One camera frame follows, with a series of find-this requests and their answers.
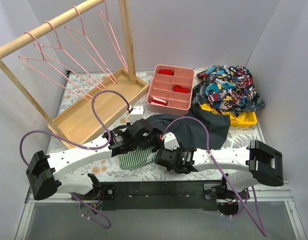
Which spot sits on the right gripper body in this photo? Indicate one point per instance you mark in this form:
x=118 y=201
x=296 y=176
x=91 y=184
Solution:
x=163 y=157

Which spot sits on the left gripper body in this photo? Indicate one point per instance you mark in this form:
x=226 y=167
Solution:
x=148 y=136

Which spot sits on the green white striped shorts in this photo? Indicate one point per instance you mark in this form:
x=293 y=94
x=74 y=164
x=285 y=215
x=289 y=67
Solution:
x=137 y=158

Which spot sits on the dark navy shorts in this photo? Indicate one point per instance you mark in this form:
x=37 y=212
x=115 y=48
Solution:
x=191 y=131

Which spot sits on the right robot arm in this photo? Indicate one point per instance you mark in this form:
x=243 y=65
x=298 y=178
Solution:
x=257 y=163

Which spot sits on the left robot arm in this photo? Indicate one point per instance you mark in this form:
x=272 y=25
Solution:
x=47 y=173

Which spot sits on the colourful comic print shorts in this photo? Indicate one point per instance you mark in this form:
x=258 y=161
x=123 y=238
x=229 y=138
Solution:
x=227 y=90

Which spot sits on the red white striped sock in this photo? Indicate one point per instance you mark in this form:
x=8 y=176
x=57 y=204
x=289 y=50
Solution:
x=158 y=101

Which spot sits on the pink divided organizer box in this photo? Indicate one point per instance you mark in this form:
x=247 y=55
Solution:
x=162 y=87

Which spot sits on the red sock middle compartment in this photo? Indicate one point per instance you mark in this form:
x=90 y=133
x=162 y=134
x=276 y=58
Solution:
x=178 y=88

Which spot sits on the red sock compartment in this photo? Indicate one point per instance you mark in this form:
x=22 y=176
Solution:
x=168 y=72
x=178 y=88

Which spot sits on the red sock top compartment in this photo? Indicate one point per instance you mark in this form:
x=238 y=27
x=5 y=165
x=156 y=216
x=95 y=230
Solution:
x=168 y=72

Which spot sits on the yellow plastic tray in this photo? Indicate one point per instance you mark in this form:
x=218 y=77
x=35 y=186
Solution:
x=244 y=119

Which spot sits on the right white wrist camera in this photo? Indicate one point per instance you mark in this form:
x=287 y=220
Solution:
x=168 y=141

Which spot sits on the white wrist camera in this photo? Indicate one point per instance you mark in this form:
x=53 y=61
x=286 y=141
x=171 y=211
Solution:
x=168 y=141
x=136 y=113

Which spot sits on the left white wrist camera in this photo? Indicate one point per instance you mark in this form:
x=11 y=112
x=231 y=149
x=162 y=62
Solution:
x=136 y=113

